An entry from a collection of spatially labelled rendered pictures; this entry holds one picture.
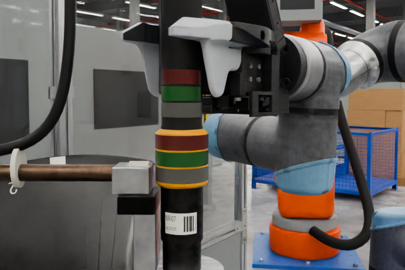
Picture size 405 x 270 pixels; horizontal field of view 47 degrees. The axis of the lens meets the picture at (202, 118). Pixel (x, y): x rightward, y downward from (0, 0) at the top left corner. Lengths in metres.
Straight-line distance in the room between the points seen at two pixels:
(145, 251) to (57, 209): 0.15
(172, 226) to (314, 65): 0.25
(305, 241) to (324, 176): 3.75
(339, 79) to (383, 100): 7.79
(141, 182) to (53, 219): 0.16
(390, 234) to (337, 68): 0.57
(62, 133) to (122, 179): 0.81
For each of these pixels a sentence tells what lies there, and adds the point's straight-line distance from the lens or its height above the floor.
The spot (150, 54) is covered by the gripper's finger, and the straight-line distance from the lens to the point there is 0.40.
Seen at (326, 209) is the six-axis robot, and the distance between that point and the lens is 4.36.
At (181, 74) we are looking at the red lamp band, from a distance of 0.37.
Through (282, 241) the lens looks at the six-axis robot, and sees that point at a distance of 4.41.
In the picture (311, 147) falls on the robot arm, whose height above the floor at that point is 1.44.
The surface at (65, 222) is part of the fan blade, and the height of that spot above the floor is 1.37.
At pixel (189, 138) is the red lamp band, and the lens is 0.36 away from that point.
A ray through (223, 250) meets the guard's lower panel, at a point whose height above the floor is 0.92.
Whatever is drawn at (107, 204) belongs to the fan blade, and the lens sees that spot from 0.51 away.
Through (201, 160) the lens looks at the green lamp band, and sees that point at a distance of 0.37.
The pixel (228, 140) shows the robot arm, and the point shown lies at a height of 1.44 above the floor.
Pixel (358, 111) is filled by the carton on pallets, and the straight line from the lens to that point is 8.52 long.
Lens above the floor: 1.50
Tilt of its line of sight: 3 degrees down
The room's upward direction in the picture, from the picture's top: straight up
